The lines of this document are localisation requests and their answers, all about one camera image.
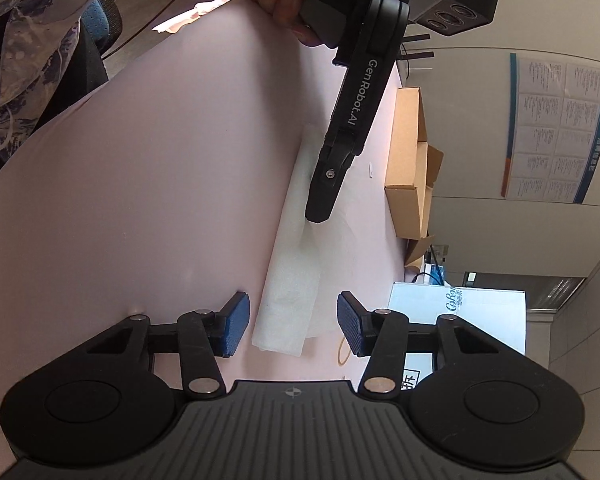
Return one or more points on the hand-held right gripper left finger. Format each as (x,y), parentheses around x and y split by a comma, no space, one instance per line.
(236,322)

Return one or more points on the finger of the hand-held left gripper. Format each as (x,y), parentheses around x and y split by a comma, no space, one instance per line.
(322,195)

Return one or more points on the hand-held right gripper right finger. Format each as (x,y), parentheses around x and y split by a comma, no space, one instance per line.
(350,322)

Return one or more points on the white cloth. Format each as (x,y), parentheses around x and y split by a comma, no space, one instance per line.
(290,285)

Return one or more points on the brown cardboard box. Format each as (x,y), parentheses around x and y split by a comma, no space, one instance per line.
(405,160)

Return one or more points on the tan rubber band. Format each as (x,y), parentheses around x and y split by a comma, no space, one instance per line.
(338,357)

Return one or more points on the blue carton with shipping label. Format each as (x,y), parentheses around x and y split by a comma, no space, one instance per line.
(480,320)

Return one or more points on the pink tablecloth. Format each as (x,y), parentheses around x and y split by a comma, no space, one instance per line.
(155,185)

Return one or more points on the grey window blind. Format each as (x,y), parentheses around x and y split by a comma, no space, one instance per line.
(520,290)

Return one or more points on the black chair with blue mesh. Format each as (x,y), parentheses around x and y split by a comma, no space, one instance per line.
(97,25)

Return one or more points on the person in patterned shirt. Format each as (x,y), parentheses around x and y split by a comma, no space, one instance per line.
(35,85)

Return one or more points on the wall poster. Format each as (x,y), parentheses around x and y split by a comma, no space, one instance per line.
(555,125)

